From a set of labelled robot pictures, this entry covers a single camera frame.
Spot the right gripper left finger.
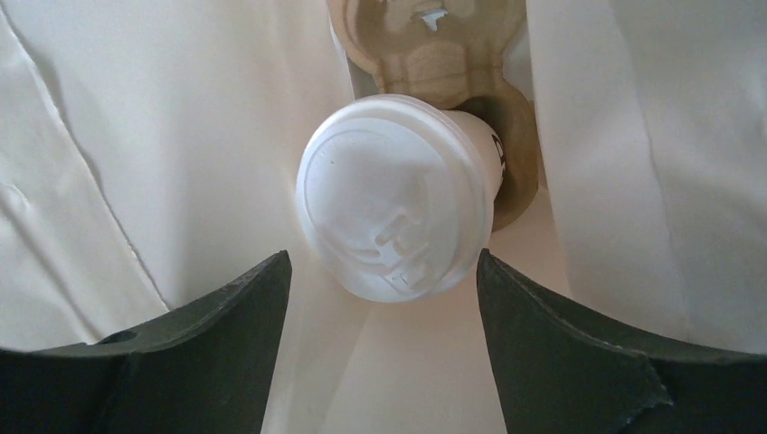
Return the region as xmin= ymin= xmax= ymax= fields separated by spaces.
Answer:
xmin=1 ymin=251 xmax=292 ymax=433

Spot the brown paper bag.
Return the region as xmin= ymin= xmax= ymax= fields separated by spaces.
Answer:
xmin=1 ymin=1 xmax=766 ymax=433

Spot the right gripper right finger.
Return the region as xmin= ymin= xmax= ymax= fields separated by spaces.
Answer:
xmin=477 ymin=250 xmax=766 ymax=433

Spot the single white paper cup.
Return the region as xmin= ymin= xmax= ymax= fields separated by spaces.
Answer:
xmin=295 ymin=94 xmax=506 ymax=303

